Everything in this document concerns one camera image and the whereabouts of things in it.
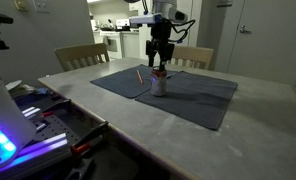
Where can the black perforated mounting board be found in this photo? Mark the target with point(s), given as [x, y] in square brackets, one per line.
[57, 124]

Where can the red pencil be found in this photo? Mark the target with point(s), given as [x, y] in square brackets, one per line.
[140, 77]

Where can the silver soda can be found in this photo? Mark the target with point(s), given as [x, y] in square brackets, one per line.
[158, 81]

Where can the grey door with handle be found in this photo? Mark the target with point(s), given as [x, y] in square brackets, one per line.
[265, 43]

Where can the wooden chair near door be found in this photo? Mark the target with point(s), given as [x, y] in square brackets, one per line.
[193, 57]

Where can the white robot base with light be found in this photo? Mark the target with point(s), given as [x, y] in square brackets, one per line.
[16, 130]

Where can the white kitchen stove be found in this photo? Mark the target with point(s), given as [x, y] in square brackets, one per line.
[112, 40]

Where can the wooden chair by wall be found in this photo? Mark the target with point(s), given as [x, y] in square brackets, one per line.
[74, 57]

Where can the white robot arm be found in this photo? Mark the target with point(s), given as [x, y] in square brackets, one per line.
[163, 19]

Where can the dark blue cloth far side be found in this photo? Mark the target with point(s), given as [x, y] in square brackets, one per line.
[200, 99]

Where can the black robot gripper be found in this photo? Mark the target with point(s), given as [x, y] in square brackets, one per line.
[159, 44]

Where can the dark blue cloth near robot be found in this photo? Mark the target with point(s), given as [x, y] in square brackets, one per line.
[126, 82]

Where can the black orange bar clamp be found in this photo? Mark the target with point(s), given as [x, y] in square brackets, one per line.
[85, 143]

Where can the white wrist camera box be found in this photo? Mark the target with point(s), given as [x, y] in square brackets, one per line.
[146, 19]

